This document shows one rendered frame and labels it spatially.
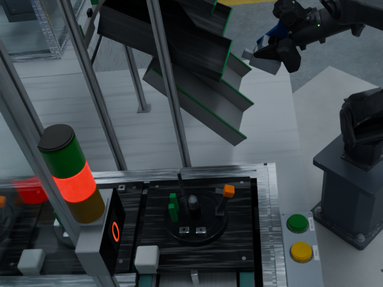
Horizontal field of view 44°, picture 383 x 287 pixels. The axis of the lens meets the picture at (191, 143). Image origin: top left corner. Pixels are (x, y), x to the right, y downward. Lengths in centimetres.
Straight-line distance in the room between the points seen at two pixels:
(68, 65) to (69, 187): 120
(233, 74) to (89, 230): 75
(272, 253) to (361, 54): 234
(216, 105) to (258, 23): 240
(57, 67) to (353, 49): 203
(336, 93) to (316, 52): 172
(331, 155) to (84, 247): 56
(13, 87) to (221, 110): 70
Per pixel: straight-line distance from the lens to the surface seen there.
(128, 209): 110
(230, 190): 95
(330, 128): 139
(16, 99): 58
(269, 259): 99
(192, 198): 98
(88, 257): 72
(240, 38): 339
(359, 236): 112
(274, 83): 154
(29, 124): 61
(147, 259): 98
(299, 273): 97
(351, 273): 110
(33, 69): 188
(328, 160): 102
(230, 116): 119
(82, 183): 66
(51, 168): 64
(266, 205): 107
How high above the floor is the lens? 180
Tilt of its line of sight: 44 degrees down
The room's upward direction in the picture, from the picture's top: 11 degrees counter-clockwise
